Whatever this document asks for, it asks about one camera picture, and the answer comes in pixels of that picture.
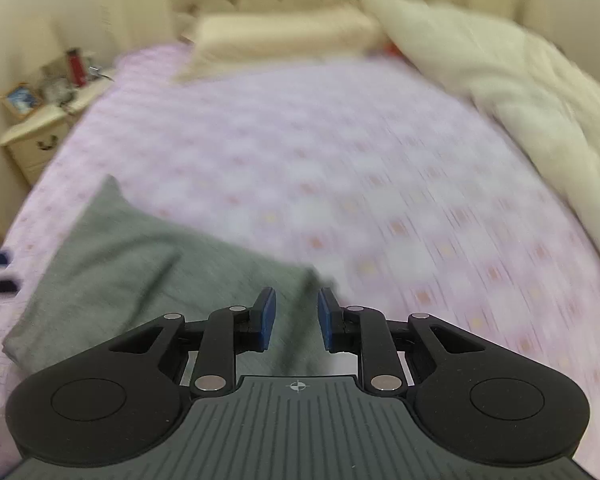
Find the small red item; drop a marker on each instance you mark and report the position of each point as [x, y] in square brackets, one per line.
[392, 50]

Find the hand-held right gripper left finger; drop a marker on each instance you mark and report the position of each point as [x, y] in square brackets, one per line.
[267, 317]

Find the small picture frame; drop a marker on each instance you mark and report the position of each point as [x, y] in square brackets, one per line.
[21, 101]

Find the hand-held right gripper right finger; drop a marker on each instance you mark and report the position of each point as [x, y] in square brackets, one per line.
[325, 320]

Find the cream duvet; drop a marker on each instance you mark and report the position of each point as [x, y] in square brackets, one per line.
[530, 85]

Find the pink patterned bed sheet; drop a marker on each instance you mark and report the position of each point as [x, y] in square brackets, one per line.
[330, 160]

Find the beige satin pillow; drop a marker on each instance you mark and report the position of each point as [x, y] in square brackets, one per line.
[280, 35]

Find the red bottle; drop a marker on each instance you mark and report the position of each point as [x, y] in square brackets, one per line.
[75, 67]

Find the grey pants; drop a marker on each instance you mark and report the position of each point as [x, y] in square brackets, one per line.
[130, 270]

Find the cream nightstand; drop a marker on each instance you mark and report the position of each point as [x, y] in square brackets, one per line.
[35, 145]

